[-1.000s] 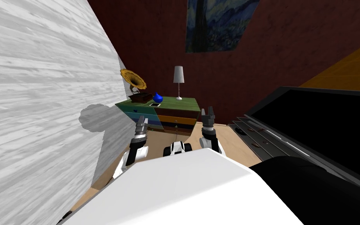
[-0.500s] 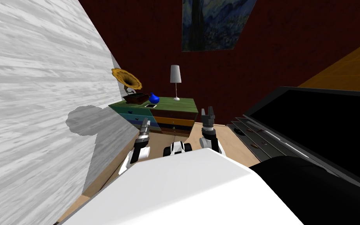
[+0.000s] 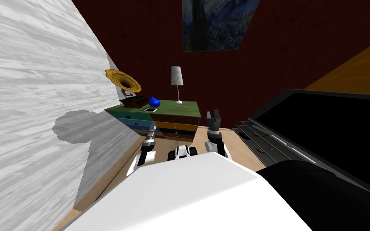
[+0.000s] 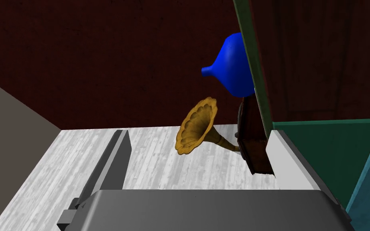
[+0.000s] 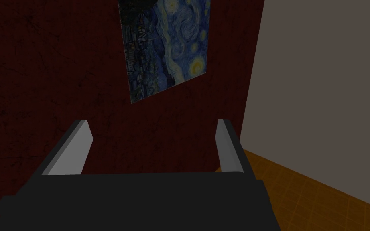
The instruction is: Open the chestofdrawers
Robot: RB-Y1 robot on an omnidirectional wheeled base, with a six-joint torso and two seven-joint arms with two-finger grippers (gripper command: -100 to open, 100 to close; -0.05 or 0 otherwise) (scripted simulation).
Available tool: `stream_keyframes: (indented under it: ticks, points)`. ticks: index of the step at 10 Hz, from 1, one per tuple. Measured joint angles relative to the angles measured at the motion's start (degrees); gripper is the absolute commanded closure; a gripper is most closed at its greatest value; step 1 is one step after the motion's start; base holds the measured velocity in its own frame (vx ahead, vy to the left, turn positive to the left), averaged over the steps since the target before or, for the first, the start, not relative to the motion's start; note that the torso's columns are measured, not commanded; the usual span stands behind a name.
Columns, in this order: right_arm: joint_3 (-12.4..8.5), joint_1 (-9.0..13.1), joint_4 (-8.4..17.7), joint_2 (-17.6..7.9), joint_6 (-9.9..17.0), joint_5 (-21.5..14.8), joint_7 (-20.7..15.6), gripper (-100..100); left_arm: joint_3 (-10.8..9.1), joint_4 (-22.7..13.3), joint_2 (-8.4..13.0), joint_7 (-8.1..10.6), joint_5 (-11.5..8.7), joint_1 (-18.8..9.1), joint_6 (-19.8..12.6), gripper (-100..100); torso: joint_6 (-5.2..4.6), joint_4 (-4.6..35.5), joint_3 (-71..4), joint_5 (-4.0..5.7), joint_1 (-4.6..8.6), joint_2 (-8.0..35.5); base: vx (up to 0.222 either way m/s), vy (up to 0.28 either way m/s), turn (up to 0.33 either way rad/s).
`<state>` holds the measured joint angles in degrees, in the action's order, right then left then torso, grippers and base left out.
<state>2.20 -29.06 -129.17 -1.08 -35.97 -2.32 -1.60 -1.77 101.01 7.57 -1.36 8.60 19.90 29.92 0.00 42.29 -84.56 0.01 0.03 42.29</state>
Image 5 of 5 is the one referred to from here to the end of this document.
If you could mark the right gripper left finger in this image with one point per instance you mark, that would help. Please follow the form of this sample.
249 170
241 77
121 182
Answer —
71 150

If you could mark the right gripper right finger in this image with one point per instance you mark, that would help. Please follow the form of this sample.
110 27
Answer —
230 150

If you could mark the blue starry night painting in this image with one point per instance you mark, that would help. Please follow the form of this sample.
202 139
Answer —
165 45

